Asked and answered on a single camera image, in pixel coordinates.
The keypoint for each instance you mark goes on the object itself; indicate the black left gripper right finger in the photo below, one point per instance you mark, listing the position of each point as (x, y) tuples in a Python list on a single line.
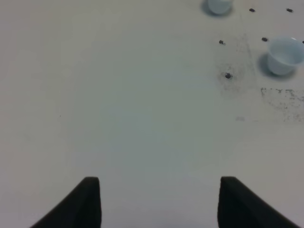
[(239, 207)]

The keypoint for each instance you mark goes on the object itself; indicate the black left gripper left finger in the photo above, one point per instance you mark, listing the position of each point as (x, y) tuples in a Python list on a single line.
[(81, 208)]

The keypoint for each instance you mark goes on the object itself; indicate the near blue porcelain teacup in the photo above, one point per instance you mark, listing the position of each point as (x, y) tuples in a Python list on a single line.
[(284, 55)]

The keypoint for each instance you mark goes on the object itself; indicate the blue porcelain teacup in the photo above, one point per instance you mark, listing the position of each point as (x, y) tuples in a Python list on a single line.
[(284, 55), (220, 7)]

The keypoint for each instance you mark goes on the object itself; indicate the far blue porcelain teacup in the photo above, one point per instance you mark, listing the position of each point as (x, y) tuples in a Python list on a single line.
[(220, 7)]

